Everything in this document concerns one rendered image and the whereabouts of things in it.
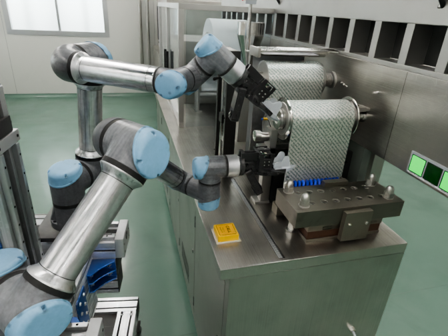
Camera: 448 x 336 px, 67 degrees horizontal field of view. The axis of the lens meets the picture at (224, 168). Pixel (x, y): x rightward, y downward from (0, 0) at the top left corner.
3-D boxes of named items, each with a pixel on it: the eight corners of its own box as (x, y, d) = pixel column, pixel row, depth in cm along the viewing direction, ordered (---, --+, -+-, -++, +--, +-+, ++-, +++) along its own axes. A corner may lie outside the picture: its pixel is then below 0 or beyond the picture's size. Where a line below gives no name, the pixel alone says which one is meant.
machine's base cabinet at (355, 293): (158, 171, 357) (155, 89, 320) (217, 167, 373) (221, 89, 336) (215, 442, 138) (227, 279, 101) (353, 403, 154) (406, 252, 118)
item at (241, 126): (227, 135, 204) (233, 33, 179) (249, 134, 207) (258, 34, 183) (233, 143, 192) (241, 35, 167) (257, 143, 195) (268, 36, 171)
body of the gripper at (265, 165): (277, 153, 113) (243, 155, 110) (274, 177, 117) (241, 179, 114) (269, 145, 120) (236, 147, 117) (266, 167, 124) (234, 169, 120)
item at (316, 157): (283, 185, 124) (290, 137, 117) (339, 180, 130) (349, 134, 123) (283, 185, 124) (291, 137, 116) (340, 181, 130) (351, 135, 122)
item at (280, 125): (272, 107, 121) (281, 108, 114) (277, 107, 122) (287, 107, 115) (272, 129, 123) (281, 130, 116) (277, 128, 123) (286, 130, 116)
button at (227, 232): (213, 230, 117) (213, 224, 116) (233, 228, 118) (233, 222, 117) (218, 243, 110) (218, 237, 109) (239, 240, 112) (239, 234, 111)
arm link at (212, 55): (192, 46, 104) (211, 27, 100) (218, 70, 110) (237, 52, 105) (189, 57, 99) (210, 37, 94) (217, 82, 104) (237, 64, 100)
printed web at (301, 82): (247, 168, 163) (257, 57, 141) (292, 165, 169) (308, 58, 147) (280, 211, 129) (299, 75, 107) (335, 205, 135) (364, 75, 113)
